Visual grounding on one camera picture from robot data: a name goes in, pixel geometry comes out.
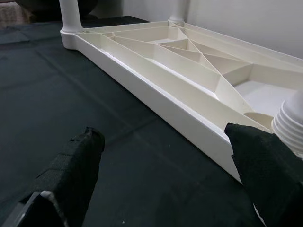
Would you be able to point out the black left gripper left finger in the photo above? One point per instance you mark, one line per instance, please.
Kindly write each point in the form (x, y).
(71, 177)

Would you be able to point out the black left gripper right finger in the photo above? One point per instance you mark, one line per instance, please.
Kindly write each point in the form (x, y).
(265, 177)

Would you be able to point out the cream plastic children table top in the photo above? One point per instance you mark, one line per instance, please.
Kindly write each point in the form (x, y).
(142, 78)

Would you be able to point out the black table cloth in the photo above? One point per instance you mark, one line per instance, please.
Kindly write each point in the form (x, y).
(71, 94)

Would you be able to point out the white plastic table leg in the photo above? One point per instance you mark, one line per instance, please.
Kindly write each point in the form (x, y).
(69, 14)
(178, 11)
(288, 123)

